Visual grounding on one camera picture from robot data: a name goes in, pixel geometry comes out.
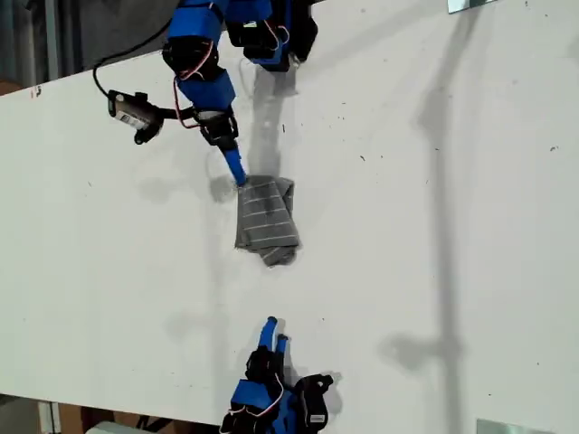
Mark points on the white post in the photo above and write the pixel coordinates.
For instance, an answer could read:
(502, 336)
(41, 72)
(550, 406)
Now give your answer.
(49, 418)

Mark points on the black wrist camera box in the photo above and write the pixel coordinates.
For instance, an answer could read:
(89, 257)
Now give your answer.
(131, 110)
(314, 402)

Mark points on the brown cardboard box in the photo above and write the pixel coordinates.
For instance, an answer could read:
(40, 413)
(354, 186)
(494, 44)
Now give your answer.
(77, 418)

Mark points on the black camera stalk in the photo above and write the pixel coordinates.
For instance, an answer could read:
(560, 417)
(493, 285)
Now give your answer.
(174, 113)

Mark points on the white box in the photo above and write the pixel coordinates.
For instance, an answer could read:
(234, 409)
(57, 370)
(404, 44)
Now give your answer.
(113, 428)

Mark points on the shiny metal plate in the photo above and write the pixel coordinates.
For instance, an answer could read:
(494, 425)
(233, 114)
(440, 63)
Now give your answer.
(511, 427)
(468, 4)

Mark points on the grey striped square towel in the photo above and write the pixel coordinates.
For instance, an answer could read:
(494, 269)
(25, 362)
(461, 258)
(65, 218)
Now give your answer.
(267, 217)

